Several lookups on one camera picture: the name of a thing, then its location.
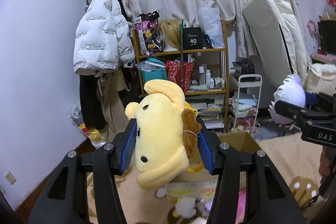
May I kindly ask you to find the wooden shelf unit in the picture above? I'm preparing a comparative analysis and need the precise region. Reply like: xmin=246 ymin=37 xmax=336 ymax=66
xmin=132 ymin=19 xmax=231 ymax=132

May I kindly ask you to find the green pole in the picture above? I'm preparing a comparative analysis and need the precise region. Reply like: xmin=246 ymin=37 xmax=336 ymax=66
xmin=179 ymin=19 xmax=184 ymax=91

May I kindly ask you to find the blonde wig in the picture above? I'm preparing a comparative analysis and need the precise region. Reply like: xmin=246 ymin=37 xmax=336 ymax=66
xmin=158 ymin=19 xmax=181 ymax=52

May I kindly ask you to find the open cardboard box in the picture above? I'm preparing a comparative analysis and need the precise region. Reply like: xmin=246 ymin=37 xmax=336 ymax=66
xmin=166 ymin=131 xmax=263 ymax=200

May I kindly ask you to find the yellow dog plush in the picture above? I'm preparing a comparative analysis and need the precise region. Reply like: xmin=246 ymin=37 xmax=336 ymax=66
xmin=125 ymin=79 xmax=202 ymax=190

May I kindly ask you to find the black hanging garment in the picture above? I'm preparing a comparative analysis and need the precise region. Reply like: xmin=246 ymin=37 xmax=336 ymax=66
xmin=80 ymin=75 xmax=107 ymax=130

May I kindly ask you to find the cartoon print bag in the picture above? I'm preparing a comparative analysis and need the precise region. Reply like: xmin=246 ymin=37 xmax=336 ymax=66
xmin=134 ymin=11 xmax=163 ymax=56

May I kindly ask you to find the cream reclining chair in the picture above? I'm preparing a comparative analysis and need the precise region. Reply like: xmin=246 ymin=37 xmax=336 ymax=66
xmin=242 ymin=0 xmax=335 ymax=96

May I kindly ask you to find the white utility cart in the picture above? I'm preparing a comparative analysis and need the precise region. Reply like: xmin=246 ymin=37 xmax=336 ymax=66
xmin=229 ymin=74 xmax=263 ymax=133

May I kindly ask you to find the small white plush toy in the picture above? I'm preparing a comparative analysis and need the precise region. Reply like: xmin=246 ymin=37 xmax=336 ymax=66
xmin=155 ymin=182 xmax=214 ymax=219

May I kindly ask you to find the white plastic bag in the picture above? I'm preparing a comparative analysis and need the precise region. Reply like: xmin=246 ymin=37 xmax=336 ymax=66
xmin=198 ymin=7 xmax=224 ymax=49

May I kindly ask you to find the pink plush bear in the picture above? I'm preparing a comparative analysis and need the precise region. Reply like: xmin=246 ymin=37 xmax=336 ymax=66
xmin=235 ymin=189 xmax=246 ymax=224

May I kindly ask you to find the teal gift bag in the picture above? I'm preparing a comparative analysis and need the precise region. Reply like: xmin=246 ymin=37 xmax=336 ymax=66
xmin=138 ymin=57 xmax=167 ymax=83

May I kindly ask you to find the beige hanging coat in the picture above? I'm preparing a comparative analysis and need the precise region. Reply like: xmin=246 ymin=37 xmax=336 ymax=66
xmin=98 ymin=69 xmax=129 ymax=141

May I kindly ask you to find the beige patterned fleece blanket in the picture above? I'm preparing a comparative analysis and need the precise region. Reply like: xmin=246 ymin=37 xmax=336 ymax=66
xmin=87 ymin=132 xmax=335 ymax=223

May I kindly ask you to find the red gift bag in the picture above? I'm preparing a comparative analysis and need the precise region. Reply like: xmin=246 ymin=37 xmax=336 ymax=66
xmin=165 ymin=60 xmax=194 ymax=93

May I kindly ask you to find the purple haired plush doll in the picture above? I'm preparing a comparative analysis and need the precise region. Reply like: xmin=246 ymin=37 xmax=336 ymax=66
xmin=268 ymin=74 xmax=318 ymax=130

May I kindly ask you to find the white puffer jacket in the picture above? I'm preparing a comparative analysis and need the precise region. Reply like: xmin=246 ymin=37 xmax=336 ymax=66
xmin=73 ymin=0 xmax=135 ymax=77

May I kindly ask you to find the black box number 40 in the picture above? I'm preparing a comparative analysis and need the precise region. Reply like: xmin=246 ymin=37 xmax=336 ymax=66
xmin=182 ymin=27 xmax=203 ymax=50

